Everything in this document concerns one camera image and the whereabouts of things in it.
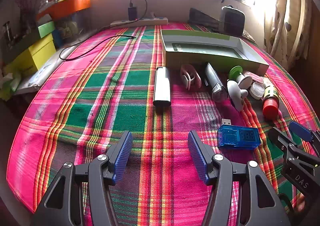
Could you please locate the loose black cable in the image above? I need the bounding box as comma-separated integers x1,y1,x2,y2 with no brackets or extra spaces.
59,35,137,61

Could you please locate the white round gadget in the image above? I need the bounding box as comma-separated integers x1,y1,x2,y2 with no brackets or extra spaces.
227,79,248,112

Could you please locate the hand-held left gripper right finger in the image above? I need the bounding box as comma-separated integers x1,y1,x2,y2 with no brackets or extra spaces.
187,130,292,226

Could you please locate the green cardboard box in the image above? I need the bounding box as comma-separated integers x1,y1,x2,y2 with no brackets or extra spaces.
160,29,270,77

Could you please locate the person's right hand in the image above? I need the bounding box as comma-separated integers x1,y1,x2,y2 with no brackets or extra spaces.
295,191,313,214

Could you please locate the white wrapped package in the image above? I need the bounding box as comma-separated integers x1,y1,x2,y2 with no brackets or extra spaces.
15,53,63,95

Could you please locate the black charger with cable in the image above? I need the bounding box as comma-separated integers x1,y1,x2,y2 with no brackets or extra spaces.
127,0,148,21

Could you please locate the pink white cable winder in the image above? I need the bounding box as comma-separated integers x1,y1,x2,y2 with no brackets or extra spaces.
180,64,202,90

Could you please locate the cream heart print curtain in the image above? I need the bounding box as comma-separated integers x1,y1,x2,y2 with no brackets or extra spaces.
264,0,313,71

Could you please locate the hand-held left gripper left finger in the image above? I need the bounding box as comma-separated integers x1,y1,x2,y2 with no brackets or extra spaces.
30,131,134,226

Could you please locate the clear plastic container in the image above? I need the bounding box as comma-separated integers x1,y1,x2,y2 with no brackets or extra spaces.
54,12,92,41

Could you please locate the pink green plaid blanket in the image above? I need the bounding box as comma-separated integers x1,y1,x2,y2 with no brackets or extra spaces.
6,22,320,226

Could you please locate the blue box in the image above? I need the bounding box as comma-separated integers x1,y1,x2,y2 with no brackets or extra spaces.
52,29,63,48

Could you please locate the pink oval case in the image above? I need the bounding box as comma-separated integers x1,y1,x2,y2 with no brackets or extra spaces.
244,71,265,85

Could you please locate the small white round jar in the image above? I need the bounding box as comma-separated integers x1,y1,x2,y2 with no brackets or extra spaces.
250,82,267,100

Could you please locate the red capped green bottle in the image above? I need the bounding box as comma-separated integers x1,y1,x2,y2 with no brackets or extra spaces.
262,84,280,119

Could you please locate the silver power bank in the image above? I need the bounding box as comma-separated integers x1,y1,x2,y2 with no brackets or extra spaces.
153,67,172,106

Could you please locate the blue usb tester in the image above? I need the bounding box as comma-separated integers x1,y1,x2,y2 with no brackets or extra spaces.
217,117,261,151

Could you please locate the green white spool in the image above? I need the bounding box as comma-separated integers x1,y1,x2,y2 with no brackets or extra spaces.
228,66,253,91

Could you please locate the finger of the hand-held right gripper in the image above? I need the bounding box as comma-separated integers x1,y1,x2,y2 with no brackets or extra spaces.
289,120,320,156
269,127,320,166

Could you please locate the white power strip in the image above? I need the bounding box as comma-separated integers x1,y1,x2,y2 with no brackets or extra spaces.
110,17,168,28

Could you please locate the yellow box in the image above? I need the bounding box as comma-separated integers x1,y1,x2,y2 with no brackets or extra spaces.
5,33,57,76

